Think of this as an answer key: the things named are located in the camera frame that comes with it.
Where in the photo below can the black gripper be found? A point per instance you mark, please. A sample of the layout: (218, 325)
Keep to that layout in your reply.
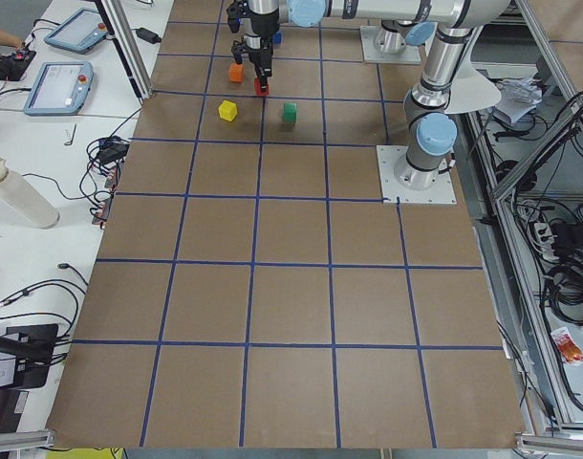
(259, 42)

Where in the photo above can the red wooden block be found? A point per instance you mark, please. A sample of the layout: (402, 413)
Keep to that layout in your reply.
(261, 88)

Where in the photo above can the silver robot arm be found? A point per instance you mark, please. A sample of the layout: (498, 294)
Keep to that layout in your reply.
(433, 133)
(264, 18)

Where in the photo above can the orange wooden block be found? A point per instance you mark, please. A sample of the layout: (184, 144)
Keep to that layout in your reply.
(236, 73)

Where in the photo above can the yellow wooden block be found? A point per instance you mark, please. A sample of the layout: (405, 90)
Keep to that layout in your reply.
(228, 110)

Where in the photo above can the green wooden block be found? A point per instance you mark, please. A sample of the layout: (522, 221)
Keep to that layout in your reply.
(289, 113)

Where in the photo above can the black power adapter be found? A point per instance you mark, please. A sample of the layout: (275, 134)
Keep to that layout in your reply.
(148, 36)

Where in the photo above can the far blue teach pendant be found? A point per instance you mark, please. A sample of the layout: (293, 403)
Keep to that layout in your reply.
(79, 33)

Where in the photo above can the blue teach pendant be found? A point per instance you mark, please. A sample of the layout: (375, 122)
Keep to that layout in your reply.
(60, 89)
(79, 33)

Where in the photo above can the near blue teach pendant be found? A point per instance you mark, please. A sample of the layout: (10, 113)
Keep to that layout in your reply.
(60, 89)

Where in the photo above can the metal allen key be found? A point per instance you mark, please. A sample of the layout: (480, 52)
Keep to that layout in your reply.
(69, 134)

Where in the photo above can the black electronics box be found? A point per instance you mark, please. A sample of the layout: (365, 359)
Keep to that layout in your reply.
(14, 66)

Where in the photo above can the white cylindrical bottle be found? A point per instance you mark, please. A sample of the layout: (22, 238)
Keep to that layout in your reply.
(22, 197)

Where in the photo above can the red snack packet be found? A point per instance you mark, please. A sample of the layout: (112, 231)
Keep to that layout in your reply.
(566, 346)

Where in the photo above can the wrist black camera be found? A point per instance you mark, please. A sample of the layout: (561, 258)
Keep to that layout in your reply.
(236, 11)

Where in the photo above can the aluminium frame post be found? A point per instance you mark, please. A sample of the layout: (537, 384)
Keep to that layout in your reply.
(117, 26)

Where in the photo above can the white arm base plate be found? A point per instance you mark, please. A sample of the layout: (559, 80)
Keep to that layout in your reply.
(400, 183)
(382, 46)

